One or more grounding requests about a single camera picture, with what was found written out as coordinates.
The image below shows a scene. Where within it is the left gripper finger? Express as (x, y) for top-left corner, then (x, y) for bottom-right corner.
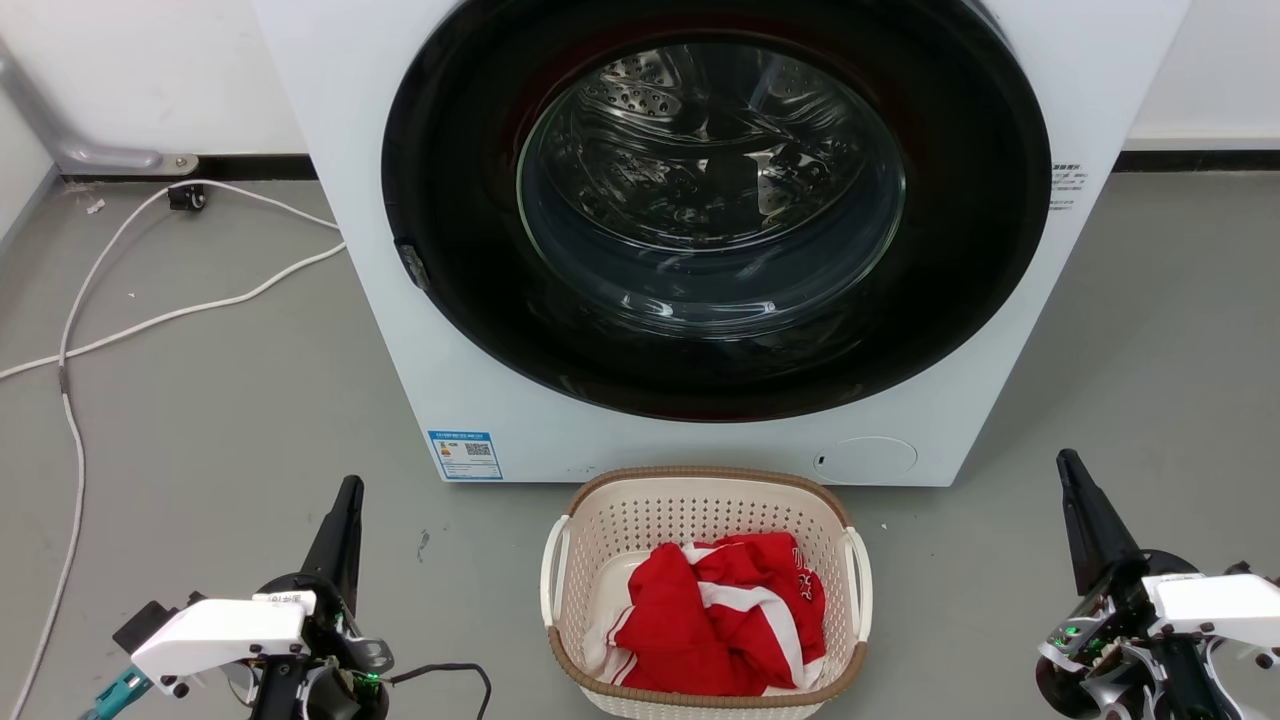
(334, 476), (365, 616)
(299, 476), (353, 591)

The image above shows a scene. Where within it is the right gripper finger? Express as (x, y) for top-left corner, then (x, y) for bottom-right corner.
(1066, 449), (1143, 576)
(1057, 449), (1116, 599)

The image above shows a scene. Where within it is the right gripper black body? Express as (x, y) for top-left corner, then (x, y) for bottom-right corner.
(1034, 549), (1246, 720)

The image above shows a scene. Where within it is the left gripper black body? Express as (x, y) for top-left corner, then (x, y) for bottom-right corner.
(250, 572), (394, 720)

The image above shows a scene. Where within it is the beige plastic laundry basket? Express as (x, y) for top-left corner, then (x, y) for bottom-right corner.
(540, 466), (874, 720)

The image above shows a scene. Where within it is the blue energy label sticker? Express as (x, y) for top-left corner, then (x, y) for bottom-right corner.
(428, 430), (504, 482)

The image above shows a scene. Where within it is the white front-load washing machine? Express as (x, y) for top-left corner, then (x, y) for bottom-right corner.
(252, 0), (1193, 488)

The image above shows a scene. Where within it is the teal connector piece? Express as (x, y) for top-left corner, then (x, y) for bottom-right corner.
(82, 667), (154, 720)

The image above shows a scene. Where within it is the round white filter cover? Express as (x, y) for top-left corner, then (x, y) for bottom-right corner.
(813, 436), (919, 487)

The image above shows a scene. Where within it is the small text warning sticker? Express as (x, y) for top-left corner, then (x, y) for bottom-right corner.
(1049, 163), (1088, 212)

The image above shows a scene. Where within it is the red and white garment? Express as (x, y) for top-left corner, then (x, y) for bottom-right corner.
(583, 532), (829, 698)

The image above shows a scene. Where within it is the black round washer door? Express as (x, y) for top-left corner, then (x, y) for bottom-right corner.
(381, 0), (1053, 423)

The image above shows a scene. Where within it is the grey drain pipe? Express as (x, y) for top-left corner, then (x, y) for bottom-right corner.
(0, 40), (199, 178)

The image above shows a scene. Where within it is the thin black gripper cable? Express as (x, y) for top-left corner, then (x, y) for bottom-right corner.
(385, 662), (493, 720)

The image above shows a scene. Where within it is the long white power cable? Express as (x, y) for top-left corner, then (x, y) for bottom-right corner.
(8, 180), (342, 720)

